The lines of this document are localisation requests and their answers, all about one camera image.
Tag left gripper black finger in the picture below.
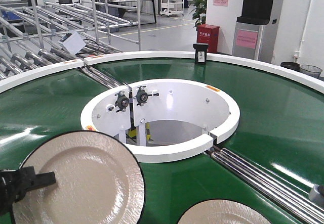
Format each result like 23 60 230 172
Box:
31 171 56 189

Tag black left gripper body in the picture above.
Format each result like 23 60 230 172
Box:
1 166 35 215

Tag beige plate black rim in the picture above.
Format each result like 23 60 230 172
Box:
12 131 145 223

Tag white control box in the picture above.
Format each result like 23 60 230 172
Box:
58 32 86 55

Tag metal roller rack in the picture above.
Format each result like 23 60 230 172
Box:
1 0 141 79

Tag black sensor box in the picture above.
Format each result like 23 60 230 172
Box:
193 43 209 65

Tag red fire cabinet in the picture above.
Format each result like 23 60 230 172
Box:
196 24 220 53

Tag green potted plant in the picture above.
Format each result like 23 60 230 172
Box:
190 0 208 26

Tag chrome conveyor rollers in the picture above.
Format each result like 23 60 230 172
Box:
205 147 323 223

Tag white outer conveyor rim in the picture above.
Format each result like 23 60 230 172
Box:
0 51 324 95

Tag white inner conveyor ring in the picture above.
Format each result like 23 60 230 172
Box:
80 78 240 163

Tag wire waste basket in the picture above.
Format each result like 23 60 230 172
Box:
300 64 322 79

